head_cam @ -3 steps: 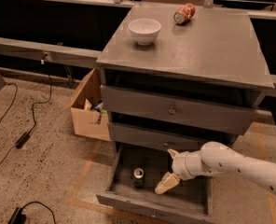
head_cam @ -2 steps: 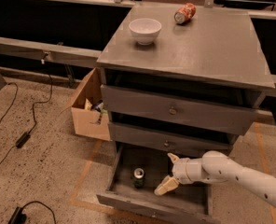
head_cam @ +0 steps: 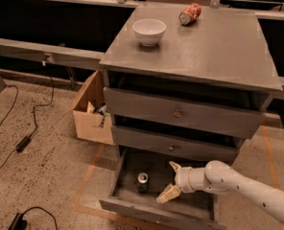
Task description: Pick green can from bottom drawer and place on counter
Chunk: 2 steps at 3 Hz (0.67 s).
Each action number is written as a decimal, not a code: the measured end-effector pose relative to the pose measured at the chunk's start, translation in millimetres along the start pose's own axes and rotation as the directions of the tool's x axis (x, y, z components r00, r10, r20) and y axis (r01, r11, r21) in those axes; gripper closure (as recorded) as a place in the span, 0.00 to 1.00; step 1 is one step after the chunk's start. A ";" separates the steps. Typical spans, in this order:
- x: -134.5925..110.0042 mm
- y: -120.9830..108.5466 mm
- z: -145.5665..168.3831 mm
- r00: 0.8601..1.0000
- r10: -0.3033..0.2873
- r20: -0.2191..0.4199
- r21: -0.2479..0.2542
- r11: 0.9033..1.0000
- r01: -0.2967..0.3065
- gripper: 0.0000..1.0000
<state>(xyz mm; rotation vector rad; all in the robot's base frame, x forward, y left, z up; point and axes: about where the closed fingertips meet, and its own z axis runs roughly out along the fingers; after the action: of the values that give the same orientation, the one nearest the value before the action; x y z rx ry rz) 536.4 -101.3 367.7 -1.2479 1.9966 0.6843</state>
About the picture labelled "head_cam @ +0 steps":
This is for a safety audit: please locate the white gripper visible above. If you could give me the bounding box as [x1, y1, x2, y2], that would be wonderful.
[156, 161, 206, 204]

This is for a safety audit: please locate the green soda can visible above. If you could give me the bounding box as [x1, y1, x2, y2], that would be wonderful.
[137, 172, 150, 193]

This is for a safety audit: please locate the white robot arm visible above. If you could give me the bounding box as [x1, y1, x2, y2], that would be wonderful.
[156, 160, 284, 224]

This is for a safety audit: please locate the grey bottom drawer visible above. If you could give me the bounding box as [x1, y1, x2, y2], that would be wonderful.
[100, 147, 226, 230]

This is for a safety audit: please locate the grey drawer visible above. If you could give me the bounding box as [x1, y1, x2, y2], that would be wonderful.
[100, 147, 226, 230]
[104, 87, 265, 139]
[111, 126, 240, 164]

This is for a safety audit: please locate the grey middle drawer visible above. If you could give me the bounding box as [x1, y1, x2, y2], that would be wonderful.
[111, 126, 240, 164]

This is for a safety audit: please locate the grey top drawer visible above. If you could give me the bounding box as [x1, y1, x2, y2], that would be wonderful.
[104, 87, 265, 139]

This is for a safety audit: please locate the grey drawer cabinet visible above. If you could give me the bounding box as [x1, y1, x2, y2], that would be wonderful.
[99, 4, 283, 177]

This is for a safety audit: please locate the red soda can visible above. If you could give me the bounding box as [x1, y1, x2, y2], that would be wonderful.
[179, 3, 201, 26]

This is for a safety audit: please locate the cardboard box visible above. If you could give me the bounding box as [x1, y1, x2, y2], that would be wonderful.
[64, 70, 113, 145]

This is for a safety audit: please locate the dark item in box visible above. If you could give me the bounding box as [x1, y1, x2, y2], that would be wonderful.
[93, 103, 107, 128]

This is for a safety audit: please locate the white ceramic bowl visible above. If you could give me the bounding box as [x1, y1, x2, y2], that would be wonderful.
[132, 19, 166, 46]

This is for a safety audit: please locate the black adapter bottom left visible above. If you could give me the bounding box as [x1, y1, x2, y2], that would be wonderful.
[8, 206, 59, 230]

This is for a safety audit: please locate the black power adapter with cable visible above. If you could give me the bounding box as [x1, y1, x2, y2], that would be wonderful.
[0, 57, 55, 170]

